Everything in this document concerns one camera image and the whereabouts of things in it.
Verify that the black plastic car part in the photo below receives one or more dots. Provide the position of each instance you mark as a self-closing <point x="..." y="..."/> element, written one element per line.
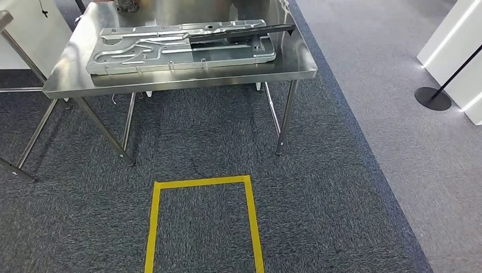
<point x="241" y="34"/>

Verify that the stainless steel workbench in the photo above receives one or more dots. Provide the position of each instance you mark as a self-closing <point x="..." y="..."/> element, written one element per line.
<point x="293" y="60"/>

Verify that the stamped sheet metal panel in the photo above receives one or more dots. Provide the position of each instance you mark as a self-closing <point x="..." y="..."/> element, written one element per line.
<point x="169" y="56"/>

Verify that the metal cylindrical object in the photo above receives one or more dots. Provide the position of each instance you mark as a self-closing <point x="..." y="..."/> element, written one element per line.
<point x="126" y="5"/>

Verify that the white display plinth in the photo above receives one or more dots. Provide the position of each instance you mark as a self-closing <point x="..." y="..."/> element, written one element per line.
<point x="444" y="37"/>

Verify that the white cabinet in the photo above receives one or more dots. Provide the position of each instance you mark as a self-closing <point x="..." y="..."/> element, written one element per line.
<point x="37" y="37"/>

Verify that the black stanchion post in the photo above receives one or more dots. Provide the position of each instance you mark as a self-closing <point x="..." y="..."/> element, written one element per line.
<point x="433" y="98"/>

